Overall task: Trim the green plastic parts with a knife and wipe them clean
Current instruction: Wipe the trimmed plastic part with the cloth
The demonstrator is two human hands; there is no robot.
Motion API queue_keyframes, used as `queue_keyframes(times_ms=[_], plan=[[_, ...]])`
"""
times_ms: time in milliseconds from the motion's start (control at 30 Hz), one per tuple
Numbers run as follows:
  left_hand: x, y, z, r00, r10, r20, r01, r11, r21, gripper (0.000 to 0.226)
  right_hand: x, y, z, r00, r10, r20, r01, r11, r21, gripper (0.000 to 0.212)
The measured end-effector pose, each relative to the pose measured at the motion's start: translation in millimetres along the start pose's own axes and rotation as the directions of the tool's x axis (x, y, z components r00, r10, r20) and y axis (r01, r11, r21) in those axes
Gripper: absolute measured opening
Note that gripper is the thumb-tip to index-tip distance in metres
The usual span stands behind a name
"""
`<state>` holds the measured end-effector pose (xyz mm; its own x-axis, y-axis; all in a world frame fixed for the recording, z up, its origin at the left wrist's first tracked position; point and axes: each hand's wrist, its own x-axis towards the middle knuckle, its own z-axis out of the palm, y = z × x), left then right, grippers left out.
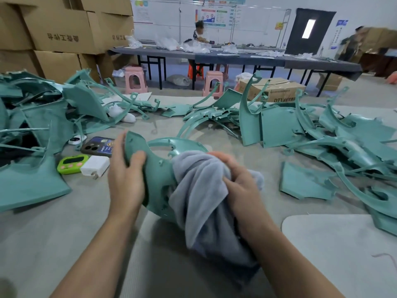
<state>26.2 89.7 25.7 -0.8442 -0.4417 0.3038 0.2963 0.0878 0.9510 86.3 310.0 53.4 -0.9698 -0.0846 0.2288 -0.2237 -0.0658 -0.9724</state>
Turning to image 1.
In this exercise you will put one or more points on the person's left hand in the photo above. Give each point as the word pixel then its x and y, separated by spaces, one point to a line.
pixel 124 183

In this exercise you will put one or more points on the person's right forearm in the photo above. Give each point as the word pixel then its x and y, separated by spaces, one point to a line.
pixel 288 263

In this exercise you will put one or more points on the dark door with window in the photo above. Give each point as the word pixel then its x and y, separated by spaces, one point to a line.
pixel 310 32

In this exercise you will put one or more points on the small cardboard box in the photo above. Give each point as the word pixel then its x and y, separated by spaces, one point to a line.
pixel 330 82

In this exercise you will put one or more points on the person's left thumb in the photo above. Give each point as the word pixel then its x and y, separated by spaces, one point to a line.
pixel 138 159

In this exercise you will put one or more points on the pile of teal plastic parts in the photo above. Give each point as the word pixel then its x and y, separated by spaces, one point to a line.
pixel 310 130
pixel 46 127

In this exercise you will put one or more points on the grey felt mat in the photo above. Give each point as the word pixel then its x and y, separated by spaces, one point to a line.
pixel 338 257

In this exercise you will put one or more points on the grey towel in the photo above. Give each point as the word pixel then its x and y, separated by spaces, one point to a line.
pixel 201 207

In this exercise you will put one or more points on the flat teal plastic panel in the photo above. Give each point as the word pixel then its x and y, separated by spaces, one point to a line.
pixel 304 183

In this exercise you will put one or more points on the green digital timer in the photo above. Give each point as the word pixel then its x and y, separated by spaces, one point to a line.
pixel 72 164

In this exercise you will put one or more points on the curved teal plastic shell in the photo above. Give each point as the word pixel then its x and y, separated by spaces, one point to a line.
pixel 158 176

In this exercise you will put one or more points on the heap of clear plastic bags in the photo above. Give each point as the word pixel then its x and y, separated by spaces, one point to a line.
pixel 183 45

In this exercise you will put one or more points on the grey sack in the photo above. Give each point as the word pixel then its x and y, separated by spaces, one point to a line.
pixel 178 80

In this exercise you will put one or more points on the white charger plug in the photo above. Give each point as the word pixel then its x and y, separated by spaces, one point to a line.
pixel 94 166

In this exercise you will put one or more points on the stack of cardboard boxes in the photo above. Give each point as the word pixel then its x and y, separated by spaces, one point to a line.
pixel 62 30

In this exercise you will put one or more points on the blue wall sign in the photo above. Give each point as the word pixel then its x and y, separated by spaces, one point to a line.
pixel 338 34

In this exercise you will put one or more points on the small white device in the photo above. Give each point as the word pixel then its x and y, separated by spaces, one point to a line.
pixel 77 140

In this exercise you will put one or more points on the white notice board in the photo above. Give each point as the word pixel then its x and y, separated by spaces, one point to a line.
pixel 217 18

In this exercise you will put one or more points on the orange plastic stool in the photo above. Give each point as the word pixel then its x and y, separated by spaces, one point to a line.
pixel 196 71

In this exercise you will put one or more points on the person's right thumb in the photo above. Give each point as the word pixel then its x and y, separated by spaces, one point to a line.
pixel 232 187

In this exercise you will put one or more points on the smartphone with blue case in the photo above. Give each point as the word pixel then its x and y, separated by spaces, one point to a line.
pixel 98 146

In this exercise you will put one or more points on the person's right hand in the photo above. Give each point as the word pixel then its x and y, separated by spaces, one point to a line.
pixel 245 198

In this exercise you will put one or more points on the pink plastic stool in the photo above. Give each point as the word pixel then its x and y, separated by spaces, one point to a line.
pixel 213 83
pixel 135 80

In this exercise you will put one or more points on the large carried cardboard box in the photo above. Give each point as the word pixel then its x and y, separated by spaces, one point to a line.
pixel 380 38

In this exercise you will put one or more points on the white gloves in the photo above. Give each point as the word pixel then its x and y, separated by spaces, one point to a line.
pixel 119 113

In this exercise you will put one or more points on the person's left forearm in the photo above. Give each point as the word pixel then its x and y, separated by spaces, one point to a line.
pixel 99 257

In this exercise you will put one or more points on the long dark table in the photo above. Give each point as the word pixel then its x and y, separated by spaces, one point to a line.
pixel 248 60

